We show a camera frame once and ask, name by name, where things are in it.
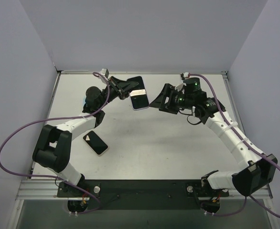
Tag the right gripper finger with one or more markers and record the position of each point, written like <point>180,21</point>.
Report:
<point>159,101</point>
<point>169,110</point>

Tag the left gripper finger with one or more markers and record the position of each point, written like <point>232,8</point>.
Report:
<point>121,86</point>
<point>124,96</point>

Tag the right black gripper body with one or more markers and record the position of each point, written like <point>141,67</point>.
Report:
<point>167,98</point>

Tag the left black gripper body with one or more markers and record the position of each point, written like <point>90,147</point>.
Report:
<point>117,87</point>

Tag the purple phone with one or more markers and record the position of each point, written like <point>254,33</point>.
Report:
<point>138,95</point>

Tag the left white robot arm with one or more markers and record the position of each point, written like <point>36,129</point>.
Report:
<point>53,147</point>

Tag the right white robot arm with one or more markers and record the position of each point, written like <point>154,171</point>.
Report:
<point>255,170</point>

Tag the phone in cream case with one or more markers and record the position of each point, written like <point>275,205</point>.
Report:
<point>98,146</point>

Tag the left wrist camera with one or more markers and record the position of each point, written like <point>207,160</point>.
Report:
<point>104,72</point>

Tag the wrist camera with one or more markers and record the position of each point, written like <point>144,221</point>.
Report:
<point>184,76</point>
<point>104,72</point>

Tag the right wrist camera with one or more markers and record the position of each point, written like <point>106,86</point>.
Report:
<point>184,76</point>

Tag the aluminium table edge frame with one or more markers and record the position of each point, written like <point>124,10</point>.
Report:
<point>143,72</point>

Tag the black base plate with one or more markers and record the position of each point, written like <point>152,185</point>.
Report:
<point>180,194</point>

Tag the aluminium front rail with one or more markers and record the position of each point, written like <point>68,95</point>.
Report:
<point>47,190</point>

